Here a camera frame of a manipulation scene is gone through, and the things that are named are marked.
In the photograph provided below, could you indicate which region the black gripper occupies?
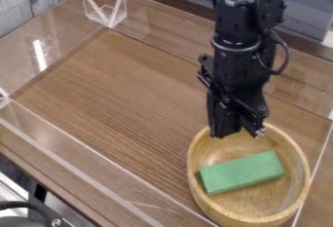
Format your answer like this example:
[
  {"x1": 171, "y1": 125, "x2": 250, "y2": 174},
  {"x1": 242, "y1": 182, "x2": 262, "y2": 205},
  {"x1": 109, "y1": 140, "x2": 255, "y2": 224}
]
[{"x1": 198, "y1": 37, "x2": 269, "y2": 138}]

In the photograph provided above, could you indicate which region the green rectangular block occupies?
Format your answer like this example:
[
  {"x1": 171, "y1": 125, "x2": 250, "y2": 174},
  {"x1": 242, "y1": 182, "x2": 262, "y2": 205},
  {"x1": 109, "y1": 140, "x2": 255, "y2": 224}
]
[{"x1": 198, "y1": 150, "x2": 285, "y2": 196}]

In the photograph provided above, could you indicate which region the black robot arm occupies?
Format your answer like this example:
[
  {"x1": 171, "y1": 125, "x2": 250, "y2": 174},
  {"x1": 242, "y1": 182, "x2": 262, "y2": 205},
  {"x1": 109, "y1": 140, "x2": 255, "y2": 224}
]
[{"x1": 198, "y1": 0, "x2": 287, "y2": 138}]

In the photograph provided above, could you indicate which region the brown wooden bowl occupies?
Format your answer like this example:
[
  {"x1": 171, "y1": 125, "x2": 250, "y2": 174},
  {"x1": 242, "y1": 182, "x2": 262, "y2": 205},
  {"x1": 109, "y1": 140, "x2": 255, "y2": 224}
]
[{"x1": 187, "y1": 124, "x2": 310, "y2": 227}]

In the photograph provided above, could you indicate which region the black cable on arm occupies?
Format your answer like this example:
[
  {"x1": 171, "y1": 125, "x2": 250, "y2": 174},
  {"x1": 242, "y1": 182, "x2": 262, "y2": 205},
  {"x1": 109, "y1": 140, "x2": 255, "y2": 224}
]
[{"x1": 255, "y1": 30, "x2": 291, "y2": 76}]

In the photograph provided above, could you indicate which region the clear acrylic corner bracket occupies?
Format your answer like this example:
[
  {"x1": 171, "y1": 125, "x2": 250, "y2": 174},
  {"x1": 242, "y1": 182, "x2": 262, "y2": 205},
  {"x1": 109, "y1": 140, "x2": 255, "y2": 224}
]
[{"x1": 81, "y1": 0, "x2": 127, "y2": 28}]

